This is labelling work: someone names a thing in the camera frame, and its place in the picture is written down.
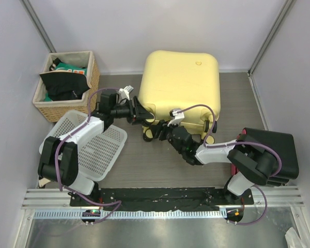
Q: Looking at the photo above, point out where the white perforated plastic basket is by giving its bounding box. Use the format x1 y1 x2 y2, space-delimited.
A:
47 110 128 182

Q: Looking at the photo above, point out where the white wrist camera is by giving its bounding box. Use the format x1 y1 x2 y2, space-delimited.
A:
118 85 134 100
167 108 184 127

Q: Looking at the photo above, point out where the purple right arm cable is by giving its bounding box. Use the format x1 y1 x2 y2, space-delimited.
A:
179 104 284 225

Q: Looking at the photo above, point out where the black storage box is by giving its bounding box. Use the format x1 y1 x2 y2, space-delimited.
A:
239 128 299 186

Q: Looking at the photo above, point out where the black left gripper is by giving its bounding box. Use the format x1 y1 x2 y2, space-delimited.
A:
111 96 154 125

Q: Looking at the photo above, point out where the green printed garment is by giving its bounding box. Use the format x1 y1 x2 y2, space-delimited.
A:
54 63 87 75

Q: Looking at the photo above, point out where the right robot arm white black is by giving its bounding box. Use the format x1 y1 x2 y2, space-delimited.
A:
144 121 282 204

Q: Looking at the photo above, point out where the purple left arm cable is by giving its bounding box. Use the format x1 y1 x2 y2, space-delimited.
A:
55 87 122 225

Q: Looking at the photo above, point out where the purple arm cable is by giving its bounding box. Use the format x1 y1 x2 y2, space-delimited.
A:
55 87 122 225
179 104 284 225

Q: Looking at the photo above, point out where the white slotted cable duct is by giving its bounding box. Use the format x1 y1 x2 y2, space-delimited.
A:
34 209 227 220

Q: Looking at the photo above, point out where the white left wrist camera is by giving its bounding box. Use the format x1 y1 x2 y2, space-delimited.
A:
118 85 134 100

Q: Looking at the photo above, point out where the woven wicker laundry basket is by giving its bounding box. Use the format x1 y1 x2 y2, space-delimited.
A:
33 51 100 122

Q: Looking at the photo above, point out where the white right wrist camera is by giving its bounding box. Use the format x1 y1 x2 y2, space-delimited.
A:
167 108 184 127

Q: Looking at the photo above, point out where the yellow hard-shell suitcase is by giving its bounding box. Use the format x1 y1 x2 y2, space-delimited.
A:
138 50 221 144

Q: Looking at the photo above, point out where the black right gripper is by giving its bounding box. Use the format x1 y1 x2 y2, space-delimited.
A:
150 118 184 154

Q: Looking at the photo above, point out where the black garment in basket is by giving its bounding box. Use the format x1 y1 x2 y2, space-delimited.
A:
40 70 90 101

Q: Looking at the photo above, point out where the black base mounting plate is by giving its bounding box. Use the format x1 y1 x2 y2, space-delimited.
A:
69 187 254 211

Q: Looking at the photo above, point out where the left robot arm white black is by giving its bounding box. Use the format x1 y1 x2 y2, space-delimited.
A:
38 86 154 206

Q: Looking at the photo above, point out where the aluminium rail frame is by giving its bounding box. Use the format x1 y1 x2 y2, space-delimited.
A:
22 186 304 209

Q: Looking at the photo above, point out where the crumpled white plastic sheet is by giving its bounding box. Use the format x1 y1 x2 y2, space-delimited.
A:
285 227 306 248

